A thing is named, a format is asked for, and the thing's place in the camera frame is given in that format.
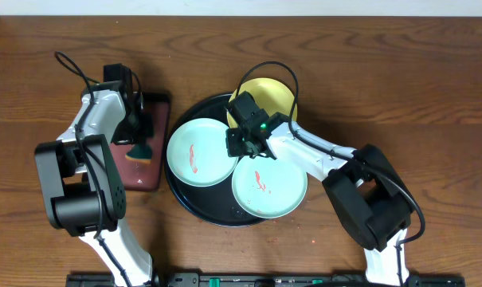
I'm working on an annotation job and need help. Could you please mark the round black tray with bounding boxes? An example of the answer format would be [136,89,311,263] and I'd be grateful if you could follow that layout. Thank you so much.
[164,93,264,227]

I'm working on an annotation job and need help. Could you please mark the black rectangular maroon tray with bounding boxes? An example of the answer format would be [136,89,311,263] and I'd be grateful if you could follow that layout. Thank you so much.
[110,93,170,191]

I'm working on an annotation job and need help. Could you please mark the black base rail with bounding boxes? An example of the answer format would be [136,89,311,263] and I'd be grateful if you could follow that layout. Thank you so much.
[65,271,467,287]

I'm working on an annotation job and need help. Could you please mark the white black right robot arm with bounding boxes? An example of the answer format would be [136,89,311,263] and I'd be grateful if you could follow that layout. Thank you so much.
[226,92,418,286]

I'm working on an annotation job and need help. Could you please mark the mint plate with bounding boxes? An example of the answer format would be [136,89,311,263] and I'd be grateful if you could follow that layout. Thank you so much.
[167,118,238,187]
[232,157,308,219]

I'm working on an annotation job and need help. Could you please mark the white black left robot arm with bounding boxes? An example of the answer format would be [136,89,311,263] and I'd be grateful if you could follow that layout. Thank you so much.
[34,64,154,286]

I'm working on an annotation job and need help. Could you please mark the green yellow sponge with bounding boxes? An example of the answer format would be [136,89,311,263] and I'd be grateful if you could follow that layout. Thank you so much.
[125,144,153,164]

